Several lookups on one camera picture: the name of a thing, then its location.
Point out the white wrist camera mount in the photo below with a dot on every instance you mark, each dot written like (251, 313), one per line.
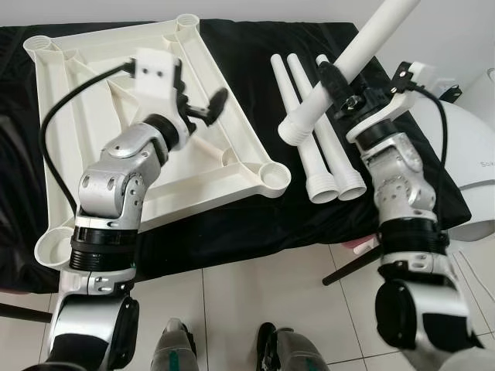
(398, 100)
(155, 85)

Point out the wall socket with black plug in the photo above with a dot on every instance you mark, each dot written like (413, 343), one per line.
(452, 93)

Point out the black quilted bench cover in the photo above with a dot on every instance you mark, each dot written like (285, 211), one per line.
(255, 224)

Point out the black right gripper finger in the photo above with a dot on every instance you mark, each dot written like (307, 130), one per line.
(331, 79)

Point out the silver robot right leg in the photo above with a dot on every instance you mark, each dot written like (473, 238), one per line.
(294, 352)

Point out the small pink object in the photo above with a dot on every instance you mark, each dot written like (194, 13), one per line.
(360, 246)

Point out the white ribbed plastic table top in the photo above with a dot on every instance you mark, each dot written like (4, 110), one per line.
(77, 69)

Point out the silver robot leg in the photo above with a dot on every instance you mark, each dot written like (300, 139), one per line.
(170, 352)
(294, 352)

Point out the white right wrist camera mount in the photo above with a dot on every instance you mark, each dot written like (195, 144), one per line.
(398, 100)

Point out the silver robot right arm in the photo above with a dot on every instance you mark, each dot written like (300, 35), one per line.
(398, 193)

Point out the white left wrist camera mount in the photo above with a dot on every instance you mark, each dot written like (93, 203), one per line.
(155, 85)

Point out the silver robot left leg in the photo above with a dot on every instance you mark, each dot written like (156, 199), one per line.
(170, 352)

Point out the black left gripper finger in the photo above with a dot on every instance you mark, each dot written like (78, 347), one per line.
(217, 102)

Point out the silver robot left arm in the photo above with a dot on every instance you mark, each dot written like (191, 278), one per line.
(108, 185)

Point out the black metal bench leg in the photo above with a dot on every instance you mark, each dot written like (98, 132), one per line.
(348, 270)
(23, 311)

